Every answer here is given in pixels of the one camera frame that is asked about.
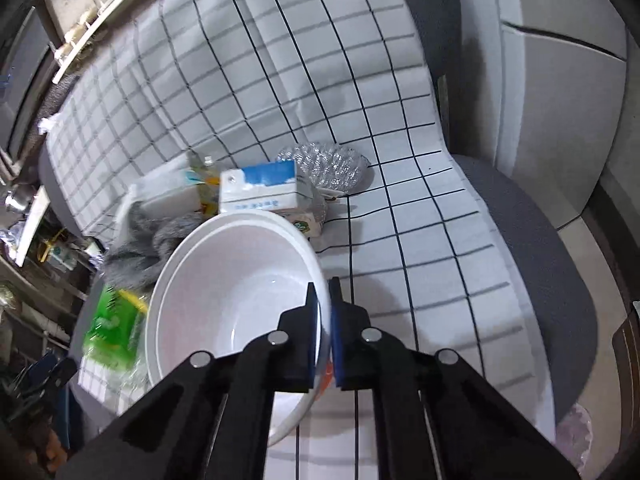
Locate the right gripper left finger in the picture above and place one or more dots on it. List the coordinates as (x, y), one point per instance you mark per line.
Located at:
(210, 417)

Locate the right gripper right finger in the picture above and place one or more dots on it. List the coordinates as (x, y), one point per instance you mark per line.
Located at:
(435, 416)

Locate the pink lined trash bin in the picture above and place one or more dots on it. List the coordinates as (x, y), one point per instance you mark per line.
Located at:
(574, 437)

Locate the green tea bottle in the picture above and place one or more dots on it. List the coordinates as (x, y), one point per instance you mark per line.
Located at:
(112, 339)

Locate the grey towel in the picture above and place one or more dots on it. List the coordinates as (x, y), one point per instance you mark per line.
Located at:
(135, 264)

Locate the white paper napkin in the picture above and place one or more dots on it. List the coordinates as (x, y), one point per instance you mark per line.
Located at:
(168, 191)

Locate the white blue milk carton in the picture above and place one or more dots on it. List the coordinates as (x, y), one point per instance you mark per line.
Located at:
(278, 187)

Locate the grey refrigerator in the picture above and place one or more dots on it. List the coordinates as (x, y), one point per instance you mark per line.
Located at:
(537, 93)

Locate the white checkered cloth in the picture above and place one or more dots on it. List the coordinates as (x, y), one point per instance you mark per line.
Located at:
(300, 85)

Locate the range hood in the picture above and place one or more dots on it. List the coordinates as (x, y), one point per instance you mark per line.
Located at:
(28, 62)

